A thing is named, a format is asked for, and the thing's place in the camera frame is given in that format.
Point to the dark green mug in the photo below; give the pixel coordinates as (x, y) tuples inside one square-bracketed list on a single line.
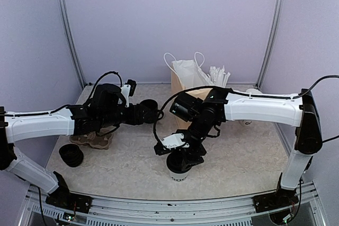
[(151, 111)]

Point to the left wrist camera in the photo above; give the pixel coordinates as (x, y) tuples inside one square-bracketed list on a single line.
[(127, 90)]

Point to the stack of white cups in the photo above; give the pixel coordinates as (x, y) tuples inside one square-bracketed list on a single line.
[(249, 122)]

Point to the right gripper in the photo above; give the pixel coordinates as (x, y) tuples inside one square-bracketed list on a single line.
[(196, 160)]

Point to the aluminium frame post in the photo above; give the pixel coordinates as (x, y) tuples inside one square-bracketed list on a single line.
[(71, 43), (270, 42)]

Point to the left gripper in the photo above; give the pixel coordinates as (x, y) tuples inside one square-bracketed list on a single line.
[(140, 119)]

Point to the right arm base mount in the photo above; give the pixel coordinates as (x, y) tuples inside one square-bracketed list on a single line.
[(275, 200)]

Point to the white paper cup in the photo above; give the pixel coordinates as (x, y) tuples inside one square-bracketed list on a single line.
[(179, 176)]

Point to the black cup with straws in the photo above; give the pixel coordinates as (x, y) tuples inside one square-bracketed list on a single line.
[(218, 76)]

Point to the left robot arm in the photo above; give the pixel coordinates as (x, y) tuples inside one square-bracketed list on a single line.
[(108, 105)]

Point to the right aluminium frame post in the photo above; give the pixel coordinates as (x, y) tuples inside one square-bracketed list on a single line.
[(270, 42)]

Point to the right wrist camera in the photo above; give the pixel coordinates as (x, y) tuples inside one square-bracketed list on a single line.
[(168, 144)]

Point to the brown paper bag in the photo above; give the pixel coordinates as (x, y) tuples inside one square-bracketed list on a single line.
[(187, 74)]

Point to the black cup lid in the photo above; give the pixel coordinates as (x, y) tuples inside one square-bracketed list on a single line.
[(174, 162)]

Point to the left aluminium frame post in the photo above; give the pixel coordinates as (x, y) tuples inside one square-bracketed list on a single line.
[(71, 43)]

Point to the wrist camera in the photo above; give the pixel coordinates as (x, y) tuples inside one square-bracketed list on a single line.
[(127, 90), (168, 144)]

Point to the stack of black lids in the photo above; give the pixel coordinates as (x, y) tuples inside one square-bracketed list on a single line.
[(71, 155)]

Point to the front aluminium rail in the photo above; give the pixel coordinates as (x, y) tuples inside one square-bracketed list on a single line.
[(237, 210)]

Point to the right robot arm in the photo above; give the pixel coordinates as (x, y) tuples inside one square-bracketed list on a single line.
[(225, 104)]

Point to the cardboard cup carrier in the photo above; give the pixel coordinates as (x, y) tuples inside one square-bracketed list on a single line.
[(92, 140)]

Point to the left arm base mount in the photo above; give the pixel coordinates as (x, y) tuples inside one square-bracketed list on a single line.
[(70, 201)]

